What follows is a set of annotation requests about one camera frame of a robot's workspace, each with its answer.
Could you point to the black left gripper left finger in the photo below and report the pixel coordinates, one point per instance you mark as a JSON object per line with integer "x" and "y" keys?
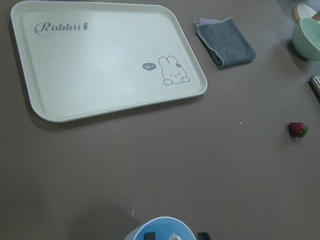
{"x": 150, "y": 236}

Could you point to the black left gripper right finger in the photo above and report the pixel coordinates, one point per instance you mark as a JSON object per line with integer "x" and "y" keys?
{"x": 203, "y": 236}

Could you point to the clear ice cube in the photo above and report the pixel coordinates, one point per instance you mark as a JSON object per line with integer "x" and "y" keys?
{"x": 174, "y": 236}

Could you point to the light blue plastic cup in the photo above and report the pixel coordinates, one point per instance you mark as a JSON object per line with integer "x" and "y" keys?
{"x": 163, "y": 227}

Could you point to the red strawberry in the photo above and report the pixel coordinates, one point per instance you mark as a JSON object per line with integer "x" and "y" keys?
{"x": 297, "y": 129}

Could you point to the steel muddler black tip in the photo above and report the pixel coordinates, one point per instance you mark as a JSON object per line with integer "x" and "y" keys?
{"x": 314, "y": 82}

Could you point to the cream rabbit tray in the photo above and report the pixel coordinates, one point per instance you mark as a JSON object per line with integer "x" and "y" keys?
{"x": 84, "y": 59}

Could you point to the grey folded cloth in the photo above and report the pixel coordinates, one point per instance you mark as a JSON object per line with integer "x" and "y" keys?
{"x": 226, "y": 44}

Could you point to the mint green bowl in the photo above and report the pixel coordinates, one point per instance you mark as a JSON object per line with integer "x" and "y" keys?
{"x": 306, "y": 39}

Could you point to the wooden glass rack stand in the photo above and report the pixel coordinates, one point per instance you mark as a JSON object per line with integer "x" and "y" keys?
{"x": 304, "y": 11}

